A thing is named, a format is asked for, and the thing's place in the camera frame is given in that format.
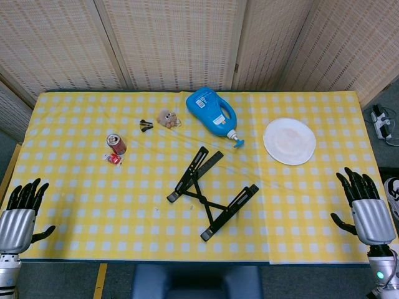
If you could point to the black folding laptop stand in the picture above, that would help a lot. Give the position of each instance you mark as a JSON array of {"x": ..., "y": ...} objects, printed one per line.
[{"x": 203, "y": 201}]

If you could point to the yellow checkered tablecloth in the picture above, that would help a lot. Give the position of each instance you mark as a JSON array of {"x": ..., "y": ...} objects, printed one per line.
[{"x": 78, "y": 187}]

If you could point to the crumpled red snack wrapper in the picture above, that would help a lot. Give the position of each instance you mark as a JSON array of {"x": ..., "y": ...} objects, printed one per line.
[{"x": 113, "y": 159}]

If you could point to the yellow floor tape strip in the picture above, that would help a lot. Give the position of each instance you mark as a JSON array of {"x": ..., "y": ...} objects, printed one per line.
[{"x": 100, "y": 280}]

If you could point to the blue detergent pump bottle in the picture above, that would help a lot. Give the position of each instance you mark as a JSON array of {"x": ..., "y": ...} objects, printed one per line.
[{"x": 205, "y": 109}]

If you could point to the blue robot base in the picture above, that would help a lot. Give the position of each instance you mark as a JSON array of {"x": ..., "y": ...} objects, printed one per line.
[{"x": 196, "y": 283}]

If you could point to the white paper plate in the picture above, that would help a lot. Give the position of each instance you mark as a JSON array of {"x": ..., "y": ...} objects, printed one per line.
[{"x": 290, "y": 141}]

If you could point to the red soda can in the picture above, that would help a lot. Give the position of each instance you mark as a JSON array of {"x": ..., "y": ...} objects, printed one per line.
[{"x": 118, "y": 146}]

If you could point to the beige woven folding screen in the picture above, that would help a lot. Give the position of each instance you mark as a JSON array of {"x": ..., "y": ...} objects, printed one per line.
[{"x": 171, "y": 40}]

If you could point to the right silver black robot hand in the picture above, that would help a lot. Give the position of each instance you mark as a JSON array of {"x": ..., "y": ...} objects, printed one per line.
[{"x": 372, "y": 221}]

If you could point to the white black sneaker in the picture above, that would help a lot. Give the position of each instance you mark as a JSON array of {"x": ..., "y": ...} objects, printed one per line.
[{"x": 393, "y": 193}]

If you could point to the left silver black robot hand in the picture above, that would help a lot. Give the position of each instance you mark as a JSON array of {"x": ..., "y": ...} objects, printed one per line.
[{"x": 15, "y": 227}]

